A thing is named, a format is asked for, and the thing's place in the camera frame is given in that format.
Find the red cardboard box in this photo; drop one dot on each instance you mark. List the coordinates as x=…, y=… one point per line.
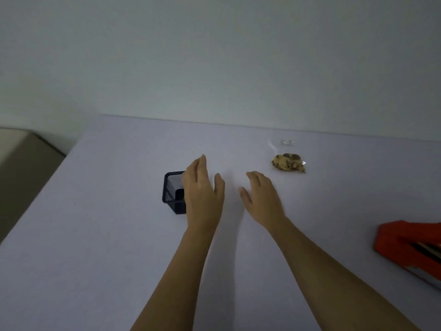
x=408, y=248

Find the person's right thumb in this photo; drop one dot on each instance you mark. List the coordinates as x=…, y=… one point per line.
x=245, y=197

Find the beige cabinet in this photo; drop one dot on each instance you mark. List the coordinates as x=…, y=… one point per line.
x=20, y=175

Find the person's left thumb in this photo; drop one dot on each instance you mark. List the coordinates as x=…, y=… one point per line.
x=219, y=186

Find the person's right forearm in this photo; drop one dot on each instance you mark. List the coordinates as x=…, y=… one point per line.
x=330, y=282

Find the clear bag of brown cookies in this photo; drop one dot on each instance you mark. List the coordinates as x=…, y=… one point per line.
x=288, y=161

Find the person's left forearm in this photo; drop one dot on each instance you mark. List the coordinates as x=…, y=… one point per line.
x=174, y=282

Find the person's left hand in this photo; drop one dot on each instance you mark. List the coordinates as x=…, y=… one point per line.
x=201, y=199

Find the person's right hand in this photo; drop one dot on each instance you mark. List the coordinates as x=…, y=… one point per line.
x=263, y=201

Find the dark blue mesh pen holder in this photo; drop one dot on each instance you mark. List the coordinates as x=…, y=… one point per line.
x=172, y=194

